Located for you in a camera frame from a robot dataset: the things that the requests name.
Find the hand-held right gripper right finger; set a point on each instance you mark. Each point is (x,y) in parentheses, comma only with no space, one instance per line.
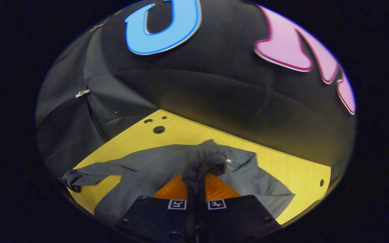
(201,219)

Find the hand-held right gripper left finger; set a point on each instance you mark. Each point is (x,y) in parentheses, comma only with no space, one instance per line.
(190,217)

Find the grey collared shirt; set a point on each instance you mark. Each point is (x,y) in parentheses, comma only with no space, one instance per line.
(154,168)

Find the white cloth clip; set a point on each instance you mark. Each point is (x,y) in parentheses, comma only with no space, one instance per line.
(82,93)

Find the red cloth clip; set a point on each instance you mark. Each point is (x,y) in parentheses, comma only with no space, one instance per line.
(96,27)

